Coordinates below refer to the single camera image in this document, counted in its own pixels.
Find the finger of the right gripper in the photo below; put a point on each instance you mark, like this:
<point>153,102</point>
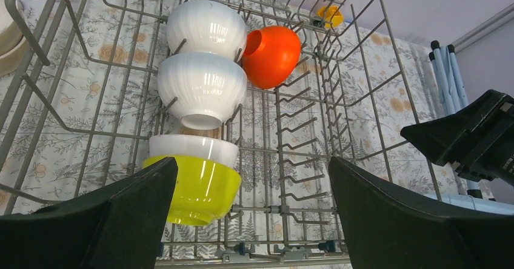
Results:
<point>476,141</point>

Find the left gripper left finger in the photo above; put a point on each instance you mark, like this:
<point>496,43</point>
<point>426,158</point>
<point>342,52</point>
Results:
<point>116,226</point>

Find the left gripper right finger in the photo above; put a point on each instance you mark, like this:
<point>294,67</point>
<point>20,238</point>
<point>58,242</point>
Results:
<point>388,226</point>

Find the plain beige bowl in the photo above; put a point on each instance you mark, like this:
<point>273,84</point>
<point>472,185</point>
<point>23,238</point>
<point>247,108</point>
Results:
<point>11,60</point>

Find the orange bowl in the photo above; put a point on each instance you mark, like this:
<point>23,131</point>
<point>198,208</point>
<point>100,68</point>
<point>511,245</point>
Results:
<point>270,55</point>

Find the beige bowl with leaf pattern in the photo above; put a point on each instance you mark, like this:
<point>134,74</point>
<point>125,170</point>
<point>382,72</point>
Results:
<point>10,33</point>

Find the blue folded metal stand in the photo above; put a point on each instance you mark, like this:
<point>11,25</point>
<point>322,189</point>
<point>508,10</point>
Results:
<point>452,94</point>

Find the yellow-green bowl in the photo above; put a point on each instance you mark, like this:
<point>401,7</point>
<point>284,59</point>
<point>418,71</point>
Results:
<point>206,184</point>

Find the white ribbed bowl middle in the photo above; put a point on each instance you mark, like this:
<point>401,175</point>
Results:
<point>202,90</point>

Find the white ribbed bowl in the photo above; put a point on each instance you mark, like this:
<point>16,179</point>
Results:
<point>202,90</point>
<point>206,26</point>

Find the floral patterned table mat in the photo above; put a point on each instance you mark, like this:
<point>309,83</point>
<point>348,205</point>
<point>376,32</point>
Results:
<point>60,98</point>

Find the yellow rubber duck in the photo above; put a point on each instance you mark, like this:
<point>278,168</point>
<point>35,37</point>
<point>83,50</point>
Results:
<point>331,17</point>

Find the white ribbed bowl rear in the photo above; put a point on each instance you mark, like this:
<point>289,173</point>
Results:
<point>206,26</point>

